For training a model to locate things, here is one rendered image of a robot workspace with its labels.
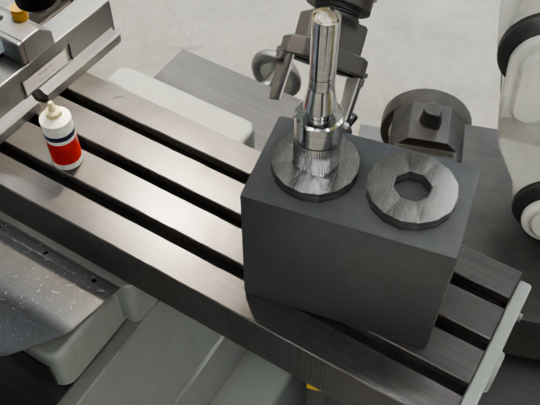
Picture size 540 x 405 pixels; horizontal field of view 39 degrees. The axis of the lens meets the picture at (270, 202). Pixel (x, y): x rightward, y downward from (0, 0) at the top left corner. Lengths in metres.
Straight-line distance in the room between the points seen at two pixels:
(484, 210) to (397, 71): 1.16
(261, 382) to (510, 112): 0.83
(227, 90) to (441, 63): 1.37
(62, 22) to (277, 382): 0.91
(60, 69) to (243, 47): 1.56
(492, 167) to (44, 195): 0.93
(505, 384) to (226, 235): 0.76
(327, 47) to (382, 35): 2.10
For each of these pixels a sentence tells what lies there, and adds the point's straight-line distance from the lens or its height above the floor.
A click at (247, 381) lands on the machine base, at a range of 1.70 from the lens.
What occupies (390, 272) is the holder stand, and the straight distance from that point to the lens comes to 0.77.
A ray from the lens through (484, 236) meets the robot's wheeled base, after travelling 1.49.
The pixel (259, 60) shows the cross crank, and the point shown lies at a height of 0.69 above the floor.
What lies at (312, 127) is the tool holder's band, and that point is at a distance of 0.70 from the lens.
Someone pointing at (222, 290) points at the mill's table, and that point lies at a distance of 0.91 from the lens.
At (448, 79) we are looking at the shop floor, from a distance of 2.62.
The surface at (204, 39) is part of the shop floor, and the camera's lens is 2.71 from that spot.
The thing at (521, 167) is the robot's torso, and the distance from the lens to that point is 1.35.
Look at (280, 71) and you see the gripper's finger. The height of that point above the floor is 1.08.
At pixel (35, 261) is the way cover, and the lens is 1.06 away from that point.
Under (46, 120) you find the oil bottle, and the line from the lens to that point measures 1.00.
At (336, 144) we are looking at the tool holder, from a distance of 0.72.
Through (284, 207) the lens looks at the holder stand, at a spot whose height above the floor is 1.15.
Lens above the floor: 1.74
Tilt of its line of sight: 52 degrees down
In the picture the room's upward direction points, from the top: straight up
